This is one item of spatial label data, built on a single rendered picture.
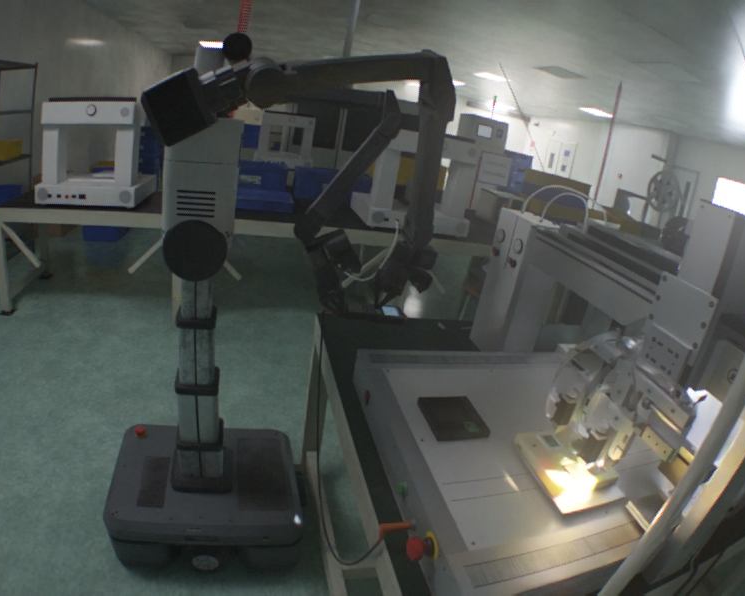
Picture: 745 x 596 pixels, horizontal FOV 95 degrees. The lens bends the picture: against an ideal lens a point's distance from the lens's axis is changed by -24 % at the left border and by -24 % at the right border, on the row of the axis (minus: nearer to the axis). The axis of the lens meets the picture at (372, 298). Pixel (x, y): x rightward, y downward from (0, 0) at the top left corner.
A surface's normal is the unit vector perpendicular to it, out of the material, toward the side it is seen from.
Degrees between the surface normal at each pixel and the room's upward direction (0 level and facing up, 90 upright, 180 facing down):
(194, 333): 90
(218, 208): 100
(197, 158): 90
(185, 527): 45
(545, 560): 0
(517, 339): 90
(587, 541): 0
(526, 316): 90
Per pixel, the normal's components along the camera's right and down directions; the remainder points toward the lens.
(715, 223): -0.96, -0.06
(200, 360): 0.25, 0.39
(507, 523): 0.16, -0.92
